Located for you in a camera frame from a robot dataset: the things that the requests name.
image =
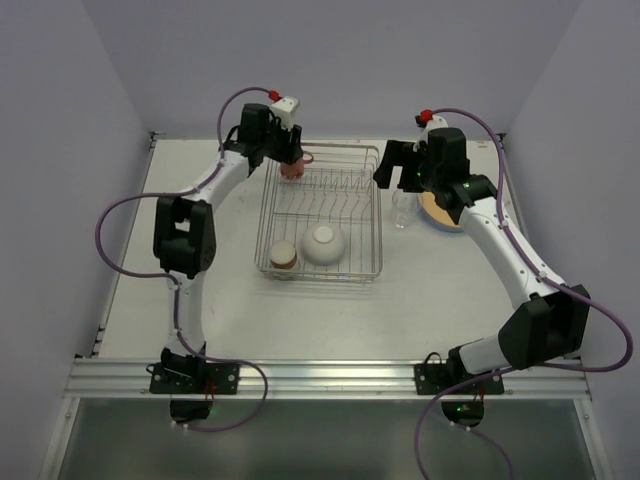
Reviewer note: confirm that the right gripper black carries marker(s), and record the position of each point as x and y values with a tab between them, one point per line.
395	163

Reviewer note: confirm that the clear drinking glass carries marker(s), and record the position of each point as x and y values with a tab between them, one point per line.
405	207

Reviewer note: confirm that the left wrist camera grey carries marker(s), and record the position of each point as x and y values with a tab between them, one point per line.
284	110

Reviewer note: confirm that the metal wire dish rack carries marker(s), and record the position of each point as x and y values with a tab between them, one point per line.
337	188

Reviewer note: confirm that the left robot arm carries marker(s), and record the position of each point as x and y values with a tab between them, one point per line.
184	239

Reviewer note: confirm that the white and brown cup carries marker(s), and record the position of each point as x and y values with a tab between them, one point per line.
283	255

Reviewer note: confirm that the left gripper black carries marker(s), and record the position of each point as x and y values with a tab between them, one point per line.
290	147

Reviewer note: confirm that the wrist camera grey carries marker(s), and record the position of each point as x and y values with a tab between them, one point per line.
284	110
436	122

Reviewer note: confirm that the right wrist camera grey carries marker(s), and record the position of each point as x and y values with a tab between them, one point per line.
436	122

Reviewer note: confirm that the pink mug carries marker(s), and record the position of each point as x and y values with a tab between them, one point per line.
296	170

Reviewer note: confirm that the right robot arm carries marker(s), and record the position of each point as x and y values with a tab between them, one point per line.
549	317

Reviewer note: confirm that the aluminium front rail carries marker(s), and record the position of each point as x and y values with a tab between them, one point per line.
324	380

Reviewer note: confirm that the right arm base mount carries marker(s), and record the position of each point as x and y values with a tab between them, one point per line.
434	375

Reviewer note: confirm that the white bowl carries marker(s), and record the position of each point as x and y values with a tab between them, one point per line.
323	244

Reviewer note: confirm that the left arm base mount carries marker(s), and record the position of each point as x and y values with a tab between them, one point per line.
193	387

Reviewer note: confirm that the yellow plate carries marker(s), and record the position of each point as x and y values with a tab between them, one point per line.
427	201

